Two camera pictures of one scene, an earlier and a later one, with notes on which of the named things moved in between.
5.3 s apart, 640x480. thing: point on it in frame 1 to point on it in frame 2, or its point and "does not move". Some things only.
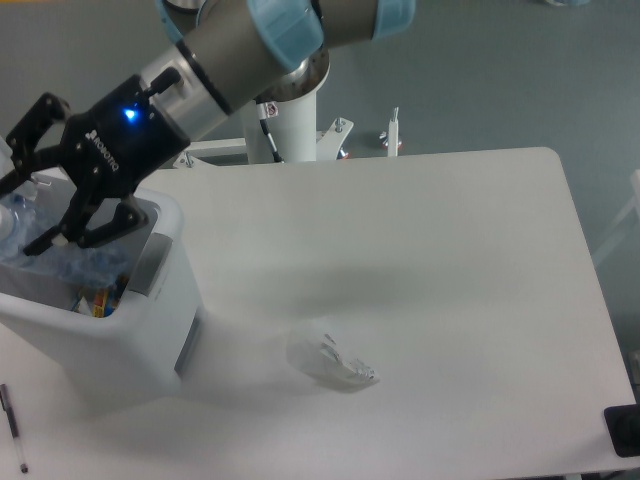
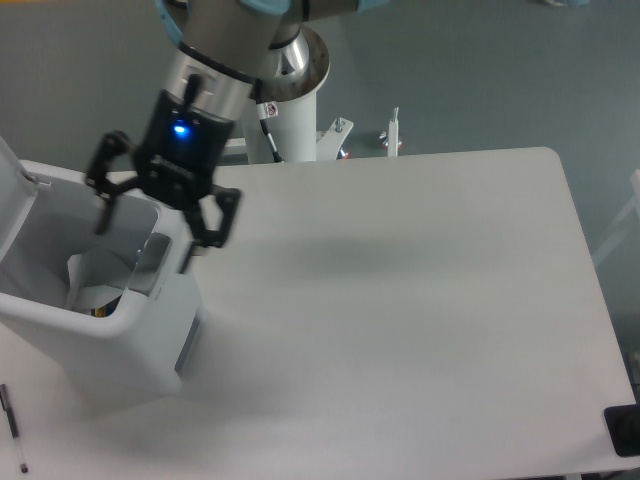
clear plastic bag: [316, 354] to [83, 296]
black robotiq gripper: [115, 147] to [174, 164]
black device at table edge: [623, 426] does not move
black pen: [13, 425] does not move
